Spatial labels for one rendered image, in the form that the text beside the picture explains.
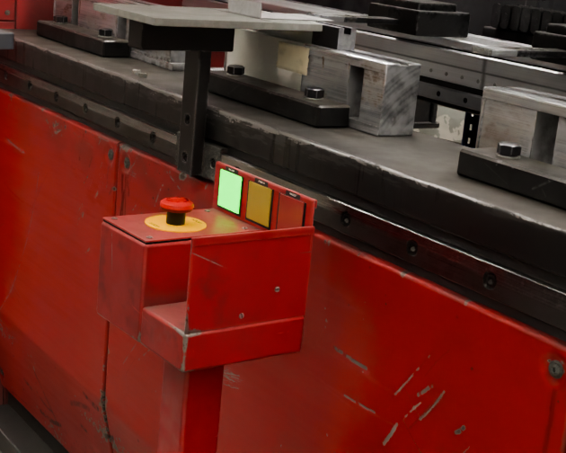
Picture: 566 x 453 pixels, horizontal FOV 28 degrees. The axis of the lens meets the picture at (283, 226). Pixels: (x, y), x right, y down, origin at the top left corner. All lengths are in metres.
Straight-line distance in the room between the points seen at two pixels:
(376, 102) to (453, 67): 0.30
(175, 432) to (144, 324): 0.15
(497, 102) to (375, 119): 0.22
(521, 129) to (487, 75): 0.42
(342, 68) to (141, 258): 0.44
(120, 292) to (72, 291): 0.74
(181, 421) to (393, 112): 0.48
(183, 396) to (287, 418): 0.22
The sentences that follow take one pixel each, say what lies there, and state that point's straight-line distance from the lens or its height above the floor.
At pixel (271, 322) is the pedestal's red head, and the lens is 1.25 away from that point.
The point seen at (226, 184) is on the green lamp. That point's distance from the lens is 1.37.
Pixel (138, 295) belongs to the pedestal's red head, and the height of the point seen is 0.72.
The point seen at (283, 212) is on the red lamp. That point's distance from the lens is 1.28.
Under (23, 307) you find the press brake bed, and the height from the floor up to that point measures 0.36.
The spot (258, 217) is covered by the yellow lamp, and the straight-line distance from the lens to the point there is 1.32.
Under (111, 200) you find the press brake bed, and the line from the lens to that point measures 1.87.
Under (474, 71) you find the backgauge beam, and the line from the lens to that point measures 1.72.
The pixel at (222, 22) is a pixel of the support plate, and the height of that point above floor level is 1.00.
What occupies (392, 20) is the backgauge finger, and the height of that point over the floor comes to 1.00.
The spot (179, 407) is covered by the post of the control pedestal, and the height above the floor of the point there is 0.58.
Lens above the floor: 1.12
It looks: 15 degrees down
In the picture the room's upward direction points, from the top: 6 degrees clockwise
